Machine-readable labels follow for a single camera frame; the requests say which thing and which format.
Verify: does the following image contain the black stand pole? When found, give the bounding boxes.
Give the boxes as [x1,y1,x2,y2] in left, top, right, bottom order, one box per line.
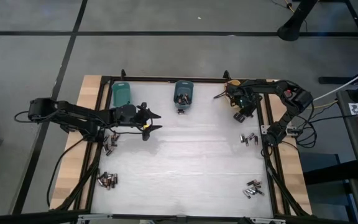
[277,0,319,42]

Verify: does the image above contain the white cable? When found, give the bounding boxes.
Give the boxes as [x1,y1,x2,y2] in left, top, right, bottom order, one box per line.
[313,62,358,102]

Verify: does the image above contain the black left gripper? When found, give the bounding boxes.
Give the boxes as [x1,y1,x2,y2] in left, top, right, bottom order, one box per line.
[112,101,163,142]

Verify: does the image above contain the blue plastic bin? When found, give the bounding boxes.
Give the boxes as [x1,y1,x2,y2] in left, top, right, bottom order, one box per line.
[173,80,195,111]

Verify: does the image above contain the black looped cables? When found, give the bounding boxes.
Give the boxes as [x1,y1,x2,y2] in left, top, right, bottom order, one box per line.
[295,102,319,149]

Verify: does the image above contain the black floor cable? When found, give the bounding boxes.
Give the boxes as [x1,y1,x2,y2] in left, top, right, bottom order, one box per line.
[46,138,85,208]

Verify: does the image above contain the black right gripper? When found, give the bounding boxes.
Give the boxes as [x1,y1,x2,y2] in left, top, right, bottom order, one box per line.
[227,81,262,124]

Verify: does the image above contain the thin yellow cable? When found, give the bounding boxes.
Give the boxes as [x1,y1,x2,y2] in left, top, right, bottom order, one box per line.
[313,100,339,110]

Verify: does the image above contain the silver metal bracket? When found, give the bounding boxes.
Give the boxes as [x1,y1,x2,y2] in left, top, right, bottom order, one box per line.
[249,217,287,224]
[77,213,114,223]

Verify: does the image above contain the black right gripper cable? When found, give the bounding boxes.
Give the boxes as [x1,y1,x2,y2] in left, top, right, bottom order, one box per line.
[213,89,230,100]

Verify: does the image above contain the black metal leg frame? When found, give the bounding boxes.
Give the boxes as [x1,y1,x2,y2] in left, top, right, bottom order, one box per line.
[318,0,358,85]

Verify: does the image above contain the black crossbeam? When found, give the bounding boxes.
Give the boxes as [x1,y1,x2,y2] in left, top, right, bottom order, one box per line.
[0,210,358,224]

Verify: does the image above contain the teal plastic bin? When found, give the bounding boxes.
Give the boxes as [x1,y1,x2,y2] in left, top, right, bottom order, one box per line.
[112,81,132,108]

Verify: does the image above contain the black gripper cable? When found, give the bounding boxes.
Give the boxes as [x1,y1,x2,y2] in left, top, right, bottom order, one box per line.
[213,89,230,100]
[109,123,145,136]

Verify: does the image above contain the black cable bundle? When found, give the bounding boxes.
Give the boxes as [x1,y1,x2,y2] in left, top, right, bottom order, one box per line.
[264,146,310,217]
[56,146,104,212]

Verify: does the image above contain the thin black cable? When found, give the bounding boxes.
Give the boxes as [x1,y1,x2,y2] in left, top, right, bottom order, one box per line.
[308,113,358,124]

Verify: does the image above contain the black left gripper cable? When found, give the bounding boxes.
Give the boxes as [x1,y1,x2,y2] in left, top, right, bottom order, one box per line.
[109,123,145,136]

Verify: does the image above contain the dark desk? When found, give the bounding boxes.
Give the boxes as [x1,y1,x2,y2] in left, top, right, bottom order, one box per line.
[336,79,358,186]

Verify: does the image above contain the black shoulder cable loop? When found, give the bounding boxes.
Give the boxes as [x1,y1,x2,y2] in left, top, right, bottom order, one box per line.
[13,110,44,124]

